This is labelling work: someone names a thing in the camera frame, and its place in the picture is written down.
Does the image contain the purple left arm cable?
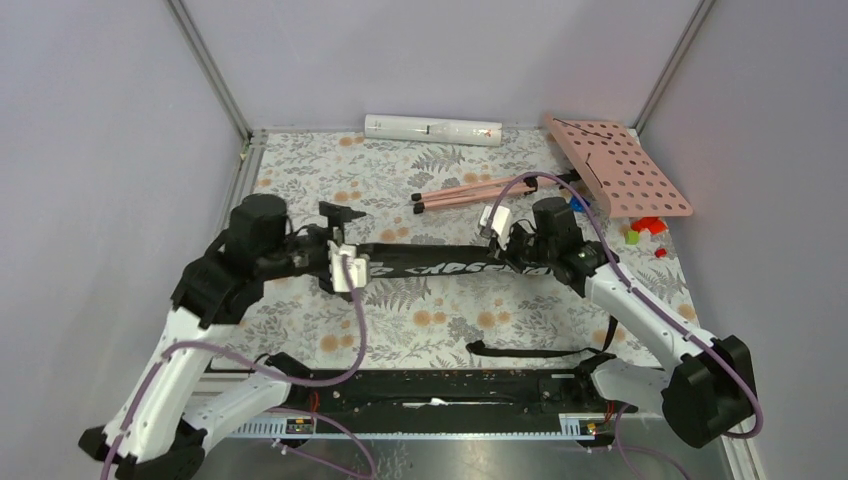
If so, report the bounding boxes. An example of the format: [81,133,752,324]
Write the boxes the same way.
[99,254,379,480]

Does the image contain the floral tablecloth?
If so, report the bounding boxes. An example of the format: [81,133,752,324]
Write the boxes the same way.
[227,130,655,369]

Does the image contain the pink music stand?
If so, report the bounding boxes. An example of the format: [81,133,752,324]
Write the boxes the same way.
[409,113,695,220]

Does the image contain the red toy blocks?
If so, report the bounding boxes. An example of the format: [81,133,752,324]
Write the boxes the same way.
[630,217,668,235]

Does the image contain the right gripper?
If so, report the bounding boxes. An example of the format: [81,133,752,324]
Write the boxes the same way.
[488,223,556,275]

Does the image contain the green toy block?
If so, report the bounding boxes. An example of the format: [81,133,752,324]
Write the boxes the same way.
[624,230,640,245]

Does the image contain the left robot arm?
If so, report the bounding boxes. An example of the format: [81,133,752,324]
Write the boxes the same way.
[78,194,367,479]

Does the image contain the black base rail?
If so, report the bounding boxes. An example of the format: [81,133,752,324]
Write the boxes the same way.
[273,369,621,439]

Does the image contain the white shuttlecock tube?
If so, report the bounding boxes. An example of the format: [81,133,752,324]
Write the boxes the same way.
[364,114,503,147]

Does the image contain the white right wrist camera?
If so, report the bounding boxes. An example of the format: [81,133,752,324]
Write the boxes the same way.
[478,205,513,249]

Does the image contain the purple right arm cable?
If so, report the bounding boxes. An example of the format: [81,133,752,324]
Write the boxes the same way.
[486,172,764,480]

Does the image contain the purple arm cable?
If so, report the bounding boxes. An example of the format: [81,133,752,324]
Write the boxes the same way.
[486,172,764,480]
[99,254,379,480]

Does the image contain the black racket bag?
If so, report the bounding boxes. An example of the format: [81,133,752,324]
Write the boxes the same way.
[356,243,552,279]

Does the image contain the blue plastic piece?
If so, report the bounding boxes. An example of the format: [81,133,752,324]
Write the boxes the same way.
[569,196,590,213]

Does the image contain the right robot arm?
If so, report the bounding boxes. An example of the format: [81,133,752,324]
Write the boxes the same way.
[480,197,762,448]

